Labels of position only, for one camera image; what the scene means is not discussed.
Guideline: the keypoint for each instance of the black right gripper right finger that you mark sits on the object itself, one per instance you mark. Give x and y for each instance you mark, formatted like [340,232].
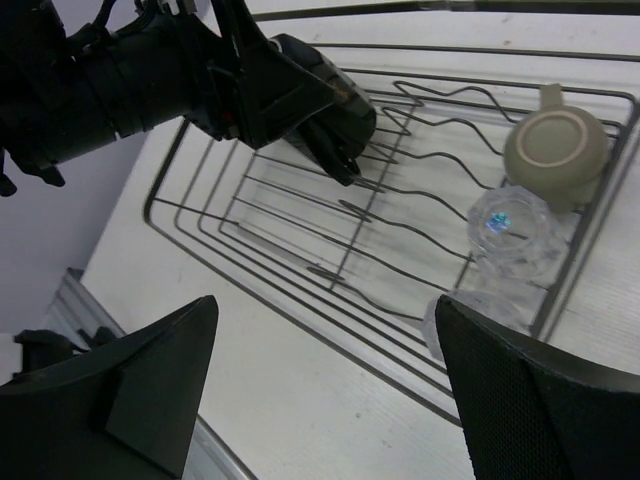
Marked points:
[529,410]

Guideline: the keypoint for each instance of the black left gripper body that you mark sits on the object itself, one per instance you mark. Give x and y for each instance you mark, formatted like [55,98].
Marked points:
[162,65]

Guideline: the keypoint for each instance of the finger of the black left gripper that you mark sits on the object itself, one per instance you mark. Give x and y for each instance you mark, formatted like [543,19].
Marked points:
[265,94]

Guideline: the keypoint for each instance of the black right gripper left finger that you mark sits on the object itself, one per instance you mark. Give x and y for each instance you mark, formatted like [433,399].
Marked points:
[125,410]

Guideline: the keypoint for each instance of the black mug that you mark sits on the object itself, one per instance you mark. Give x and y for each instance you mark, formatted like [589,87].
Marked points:
[335,137]

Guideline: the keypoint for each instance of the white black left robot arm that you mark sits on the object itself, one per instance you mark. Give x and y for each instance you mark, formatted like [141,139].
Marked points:
[63,96]

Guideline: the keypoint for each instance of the clear glass upper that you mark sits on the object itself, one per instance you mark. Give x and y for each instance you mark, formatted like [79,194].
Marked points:
[513,235]

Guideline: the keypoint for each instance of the grey beige small mug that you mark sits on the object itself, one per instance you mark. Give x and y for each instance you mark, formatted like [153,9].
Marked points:
[558,152]

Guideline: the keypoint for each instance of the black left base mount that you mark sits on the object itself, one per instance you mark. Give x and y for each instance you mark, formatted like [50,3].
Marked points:
[43,348]

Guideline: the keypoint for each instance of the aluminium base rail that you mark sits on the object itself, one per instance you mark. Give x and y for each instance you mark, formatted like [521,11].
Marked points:
[75,313]

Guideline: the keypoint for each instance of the grey wire dish rack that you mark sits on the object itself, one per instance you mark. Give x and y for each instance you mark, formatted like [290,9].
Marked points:
[355,267]

